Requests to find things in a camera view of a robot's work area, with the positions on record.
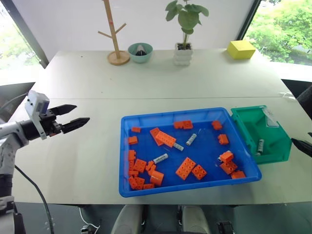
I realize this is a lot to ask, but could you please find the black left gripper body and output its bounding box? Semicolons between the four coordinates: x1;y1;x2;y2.
39;108;63;137

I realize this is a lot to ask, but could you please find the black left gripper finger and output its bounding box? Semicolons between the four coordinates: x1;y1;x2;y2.
60;117;91;135
54;104;78;117

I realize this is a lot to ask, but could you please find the green plastic bin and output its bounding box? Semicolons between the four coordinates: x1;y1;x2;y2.
230;105;293;165

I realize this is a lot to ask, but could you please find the yellow block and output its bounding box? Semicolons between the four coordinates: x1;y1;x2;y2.
227;39;256;60

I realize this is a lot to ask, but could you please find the dark grey chair back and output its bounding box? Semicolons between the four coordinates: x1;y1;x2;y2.
295;85;312;116

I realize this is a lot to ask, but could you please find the clear label card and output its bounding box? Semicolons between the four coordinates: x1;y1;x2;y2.
264;107;279;128

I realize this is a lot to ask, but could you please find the dark grey panel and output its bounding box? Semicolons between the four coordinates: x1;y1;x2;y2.
0;82;36;111

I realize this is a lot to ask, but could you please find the black panel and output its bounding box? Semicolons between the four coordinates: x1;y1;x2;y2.
281;78;312;98

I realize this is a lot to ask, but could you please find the wooden tree stand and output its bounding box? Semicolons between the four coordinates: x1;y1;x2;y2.
97;0;131;66

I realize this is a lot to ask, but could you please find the teal bowl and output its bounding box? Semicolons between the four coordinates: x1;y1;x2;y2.
127;42;154;64

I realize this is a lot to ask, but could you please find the black object in bowl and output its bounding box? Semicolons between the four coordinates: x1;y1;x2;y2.
135;44;148;57

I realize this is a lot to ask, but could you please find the orange cylinder block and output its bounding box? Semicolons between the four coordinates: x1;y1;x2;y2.
149;170;165;187

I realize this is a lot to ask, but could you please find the blue plastic tray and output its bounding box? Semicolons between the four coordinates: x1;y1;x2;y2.
118;107;263;198

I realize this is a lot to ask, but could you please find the light grey rounded shape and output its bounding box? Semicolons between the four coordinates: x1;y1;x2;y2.
110;204;147;234
181;205;212;234

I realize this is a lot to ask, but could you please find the white plant pot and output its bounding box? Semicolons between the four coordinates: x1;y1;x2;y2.
173;42;194;67

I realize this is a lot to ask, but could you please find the green leafy plant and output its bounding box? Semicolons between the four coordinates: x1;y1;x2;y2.
165;0;210;50

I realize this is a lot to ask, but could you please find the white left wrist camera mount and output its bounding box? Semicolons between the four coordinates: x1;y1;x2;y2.
24;90;50;140

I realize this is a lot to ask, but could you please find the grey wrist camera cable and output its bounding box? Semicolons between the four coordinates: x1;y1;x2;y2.
0;93;28;115

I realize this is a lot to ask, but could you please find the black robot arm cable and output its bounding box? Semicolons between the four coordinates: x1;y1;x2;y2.
14;164;55;234

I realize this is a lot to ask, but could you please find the dark window frame post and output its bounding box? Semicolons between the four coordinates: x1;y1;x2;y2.
239;0;262;41
4;0;49;69

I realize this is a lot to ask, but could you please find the thin white cable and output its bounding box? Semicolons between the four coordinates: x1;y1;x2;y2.
78;206;101;231

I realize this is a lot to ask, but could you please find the black bracket under table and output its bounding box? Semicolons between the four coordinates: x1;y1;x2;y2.
216;220;234;234

